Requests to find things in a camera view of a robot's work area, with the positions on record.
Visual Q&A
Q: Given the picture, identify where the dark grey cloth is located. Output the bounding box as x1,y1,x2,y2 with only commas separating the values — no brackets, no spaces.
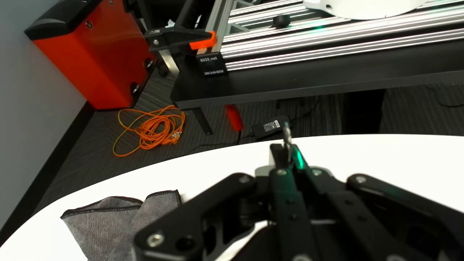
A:
61,190,181,261

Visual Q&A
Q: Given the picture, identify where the orange black case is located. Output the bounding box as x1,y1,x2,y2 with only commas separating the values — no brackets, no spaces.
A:
25,0,154,110

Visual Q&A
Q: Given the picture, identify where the metal spatula spoon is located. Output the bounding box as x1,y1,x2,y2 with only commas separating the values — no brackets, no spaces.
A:
283,122,307,170

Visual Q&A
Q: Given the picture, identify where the orange cable coil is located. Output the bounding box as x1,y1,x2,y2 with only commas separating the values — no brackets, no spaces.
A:
112,103,188,160

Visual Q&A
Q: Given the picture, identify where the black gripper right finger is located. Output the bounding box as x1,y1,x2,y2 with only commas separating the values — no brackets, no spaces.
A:
301,168,464,261

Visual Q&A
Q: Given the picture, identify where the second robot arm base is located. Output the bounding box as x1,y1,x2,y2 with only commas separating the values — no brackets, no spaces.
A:
146,0,464,109

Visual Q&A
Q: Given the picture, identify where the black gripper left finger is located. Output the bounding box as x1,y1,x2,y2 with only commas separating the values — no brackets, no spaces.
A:
133,173,270,261

